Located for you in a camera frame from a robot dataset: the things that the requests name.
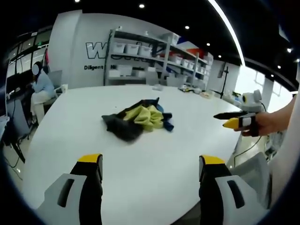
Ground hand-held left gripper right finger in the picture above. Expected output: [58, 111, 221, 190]
[198, 154, 260, 225]

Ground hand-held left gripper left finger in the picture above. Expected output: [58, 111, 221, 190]
[37, 153, 104, 225]

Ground black yellow blue garment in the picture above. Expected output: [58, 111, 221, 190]
[101, 97, 175, 143]

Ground person's right hand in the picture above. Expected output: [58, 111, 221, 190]
[240, 110, 289, 137]

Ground black tripod stand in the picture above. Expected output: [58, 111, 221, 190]
[214, 66, 230, 99]

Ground yellow and white small items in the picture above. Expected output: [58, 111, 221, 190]
[178, 85, 201, 94]

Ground person's white shirt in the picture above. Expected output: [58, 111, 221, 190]
[267, 98, 300, 213]

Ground linear ceiling light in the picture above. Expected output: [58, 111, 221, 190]
[207, 0, 247, 68]

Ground grey metal shelf rack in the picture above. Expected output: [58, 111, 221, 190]
[104, 28, 214, 92]

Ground black office chair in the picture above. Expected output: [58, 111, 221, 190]
[6, 97, 31, 141]

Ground white chair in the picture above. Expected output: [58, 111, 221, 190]
[44, 84, 69, 106]

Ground grey monitor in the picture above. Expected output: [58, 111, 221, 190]
[47, 69, 63, 89]

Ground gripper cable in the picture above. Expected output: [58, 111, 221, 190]
[233, 135, 262, 168]

